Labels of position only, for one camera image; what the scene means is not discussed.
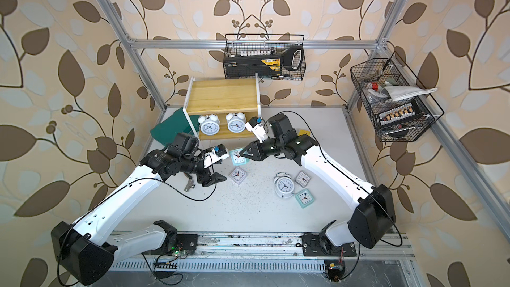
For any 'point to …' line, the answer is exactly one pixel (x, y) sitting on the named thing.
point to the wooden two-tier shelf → (218, 96)
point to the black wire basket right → (369, 76)
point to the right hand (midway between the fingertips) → (244, 150)
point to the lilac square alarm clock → (238, 175)
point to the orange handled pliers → (190, 185)
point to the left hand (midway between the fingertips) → (221, 167)
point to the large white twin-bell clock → (283, 185)
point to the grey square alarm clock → (303, 179)
